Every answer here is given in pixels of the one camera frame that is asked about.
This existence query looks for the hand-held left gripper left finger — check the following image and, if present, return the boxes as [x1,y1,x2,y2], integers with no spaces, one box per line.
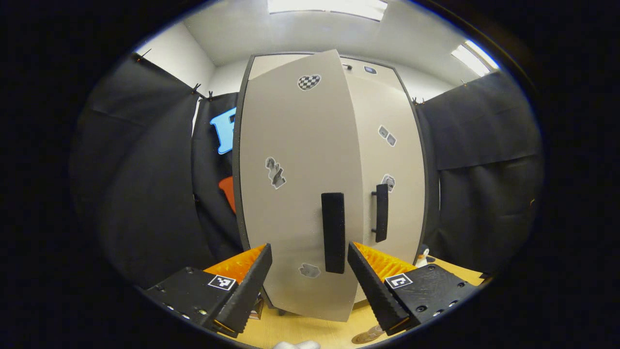
[145,243,273,338]

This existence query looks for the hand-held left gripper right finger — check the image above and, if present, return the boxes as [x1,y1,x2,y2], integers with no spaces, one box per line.
[348,241,485,336]

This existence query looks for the round wooden coaster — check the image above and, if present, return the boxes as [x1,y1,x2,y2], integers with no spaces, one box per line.
[351,326,386,345]

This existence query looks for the white cabinet door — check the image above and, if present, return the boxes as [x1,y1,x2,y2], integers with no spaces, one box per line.
[345,73,427,303]
[239,48,365,322]

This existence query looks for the white cabinet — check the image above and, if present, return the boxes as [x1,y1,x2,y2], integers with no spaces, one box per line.
[232,51,439,316]

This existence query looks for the black backdrop cloth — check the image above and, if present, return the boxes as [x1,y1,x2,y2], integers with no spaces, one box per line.
[70,53,545,289]

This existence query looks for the small ceiling light panel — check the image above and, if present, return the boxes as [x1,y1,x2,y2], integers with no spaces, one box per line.
[450,40,499,77]

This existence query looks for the large ceiling light panel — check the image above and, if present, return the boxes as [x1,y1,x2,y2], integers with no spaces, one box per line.
[268,0,388,21]

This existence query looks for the black left door handle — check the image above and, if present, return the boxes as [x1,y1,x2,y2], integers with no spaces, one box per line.
[321,192,346,274]

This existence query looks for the black door handle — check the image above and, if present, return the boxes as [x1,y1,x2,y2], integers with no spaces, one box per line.
[371,184,389,243]
[321,192,346,274]

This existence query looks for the black right door handle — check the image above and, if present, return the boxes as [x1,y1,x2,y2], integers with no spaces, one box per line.
[371,184,389,243]

